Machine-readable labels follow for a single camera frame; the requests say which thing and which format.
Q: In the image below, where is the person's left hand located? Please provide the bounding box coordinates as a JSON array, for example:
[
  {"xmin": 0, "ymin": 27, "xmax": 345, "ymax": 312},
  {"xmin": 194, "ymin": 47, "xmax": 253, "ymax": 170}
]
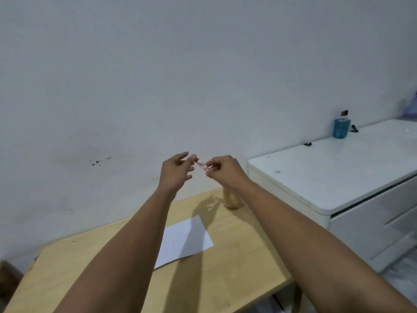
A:
[{"xmin": 158, "ymin": 152, "xmax": 198, "ymax": 196}]

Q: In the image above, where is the person's right hand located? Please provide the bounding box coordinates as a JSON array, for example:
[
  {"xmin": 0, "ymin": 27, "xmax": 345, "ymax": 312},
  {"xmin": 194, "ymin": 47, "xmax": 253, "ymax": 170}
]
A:
[{"xmin": 205, "ymin": 155, "xmax": 255, "ymax": 195}]

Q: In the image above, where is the person's left forearm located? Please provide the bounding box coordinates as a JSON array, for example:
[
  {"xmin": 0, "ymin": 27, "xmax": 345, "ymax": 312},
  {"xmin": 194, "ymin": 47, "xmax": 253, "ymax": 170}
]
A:
[{"xmin": 54, "ymin": 186, "xmax": 178, "ymax": 313}]

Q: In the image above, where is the person's right forearm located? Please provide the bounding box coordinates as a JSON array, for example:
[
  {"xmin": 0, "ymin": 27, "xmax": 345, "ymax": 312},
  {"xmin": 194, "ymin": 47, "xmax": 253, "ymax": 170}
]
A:
[{"xmin": 236, "ymin": 181, "xmax": 417, "ymax": 313}]

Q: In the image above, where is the white paper sheet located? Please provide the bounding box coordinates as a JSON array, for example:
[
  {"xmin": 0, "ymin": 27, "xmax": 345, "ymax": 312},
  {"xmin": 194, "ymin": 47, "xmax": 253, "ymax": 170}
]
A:
[{"xmin": 154, "ymin": 215, "xmax": 214, "ymax": 270}]

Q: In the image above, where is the white drawer cabinet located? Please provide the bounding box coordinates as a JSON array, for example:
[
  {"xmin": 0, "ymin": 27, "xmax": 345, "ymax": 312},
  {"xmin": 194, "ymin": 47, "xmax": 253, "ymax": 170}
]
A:
[{"xmin": 248, "ymin": 119, "xmax": 417, "ymax": 274}]

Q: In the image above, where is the teal blue bottle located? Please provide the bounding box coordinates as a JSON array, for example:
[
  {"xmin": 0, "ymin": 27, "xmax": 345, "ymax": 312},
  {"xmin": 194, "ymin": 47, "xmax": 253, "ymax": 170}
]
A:
[{"xmin": 333, "ymin": 110, "xmax": 351, "ymax": 139}]

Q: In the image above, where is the purple cloth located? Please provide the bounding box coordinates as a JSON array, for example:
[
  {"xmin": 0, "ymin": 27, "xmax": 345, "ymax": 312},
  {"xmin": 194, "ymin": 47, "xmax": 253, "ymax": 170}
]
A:
[{"xmin": 403, "ymin": 91, "xmax": 417, "ymax": 120}]

